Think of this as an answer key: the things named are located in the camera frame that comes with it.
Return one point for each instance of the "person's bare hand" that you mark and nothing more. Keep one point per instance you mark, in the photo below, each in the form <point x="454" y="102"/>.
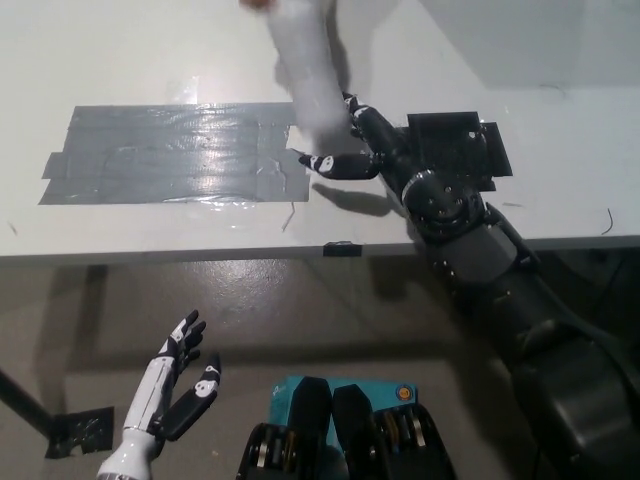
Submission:
<point x="257" y="3"/>

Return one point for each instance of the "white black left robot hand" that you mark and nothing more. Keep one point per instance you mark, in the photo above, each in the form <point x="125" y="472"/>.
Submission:
<point x="155" y="385"/>

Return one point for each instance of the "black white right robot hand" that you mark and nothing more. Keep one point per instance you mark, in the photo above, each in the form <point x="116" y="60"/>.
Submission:
<point x="440" y="145"/>

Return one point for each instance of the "white ribbed plastic bottle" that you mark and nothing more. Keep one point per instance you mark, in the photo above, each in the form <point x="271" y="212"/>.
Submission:
<point x="312" y="80"/>

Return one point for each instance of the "black metal pole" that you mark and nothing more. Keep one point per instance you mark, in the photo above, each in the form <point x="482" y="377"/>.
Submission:
<point x="22" y="402"/>

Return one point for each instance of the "grey duct tape patch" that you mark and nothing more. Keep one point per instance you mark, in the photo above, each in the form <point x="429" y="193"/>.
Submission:
<point x="170" y="155"/>

